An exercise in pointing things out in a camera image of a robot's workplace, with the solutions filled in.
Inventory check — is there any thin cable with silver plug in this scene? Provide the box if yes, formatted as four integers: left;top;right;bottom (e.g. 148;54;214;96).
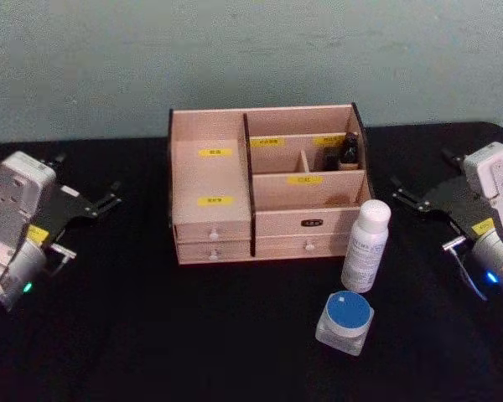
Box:
44;244;78;278
442;235;490;301

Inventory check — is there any black table cloth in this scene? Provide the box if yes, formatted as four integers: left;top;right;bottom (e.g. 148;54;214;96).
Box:
0;121;503;402

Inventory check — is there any wide drawer with black label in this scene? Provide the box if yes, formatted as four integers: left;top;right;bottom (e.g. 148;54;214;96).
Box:
254;208;362;238

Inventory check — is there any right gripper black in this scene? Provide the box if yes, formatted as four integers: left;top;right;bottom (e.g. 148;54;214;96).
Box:
390;147;496;240

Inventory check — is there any small wooden drawer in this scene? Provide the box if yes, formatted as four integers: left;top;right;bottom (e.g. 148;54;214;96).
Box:
174;221;252;244
176;240;252;264

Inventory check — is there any wide plain wooden drawer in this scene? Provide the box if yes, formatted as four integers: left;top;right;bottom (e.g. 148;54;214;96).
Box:
254;234;354;258

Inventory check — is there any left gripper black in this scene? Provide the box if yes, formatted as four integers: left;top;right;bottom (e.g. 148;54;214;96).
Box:
24;153;123;252

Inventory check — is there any clear jar with blue lid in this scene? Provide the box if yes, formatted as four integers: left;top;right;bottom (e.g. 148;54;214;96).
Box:
314;290;376;358

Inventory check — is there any small dark glass bottle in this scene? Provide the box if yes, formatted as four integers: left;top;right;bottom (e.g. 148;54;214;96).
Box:
339;131;360;171

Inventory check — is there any pale wooden desktop organizer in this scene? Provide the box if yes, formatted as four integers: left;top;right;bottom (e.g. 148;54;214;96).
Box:
167;102;376;267

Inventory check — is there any white spray bottle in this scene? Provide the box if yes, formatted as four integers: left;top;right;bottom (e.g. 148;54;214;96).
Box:
340;199;392;294

